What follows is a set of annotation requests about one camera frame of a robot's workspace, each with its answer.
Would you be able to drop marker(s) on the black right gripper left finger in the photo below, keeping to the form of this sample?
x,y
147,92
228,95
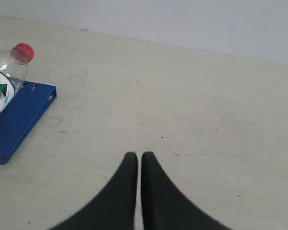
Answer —
x,y
113,208

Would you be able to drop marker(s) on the clear plastic water bottle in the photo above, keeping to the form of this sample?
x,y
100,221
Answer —
x,y
13,71

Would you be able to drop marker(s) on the blue ring binder notebook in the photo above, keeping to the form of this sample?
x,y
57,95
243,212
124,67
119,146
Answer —
x,y
21,114

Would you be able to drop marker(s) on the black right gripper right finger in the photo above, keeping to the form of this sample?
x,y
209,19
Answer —
x,y
164,206

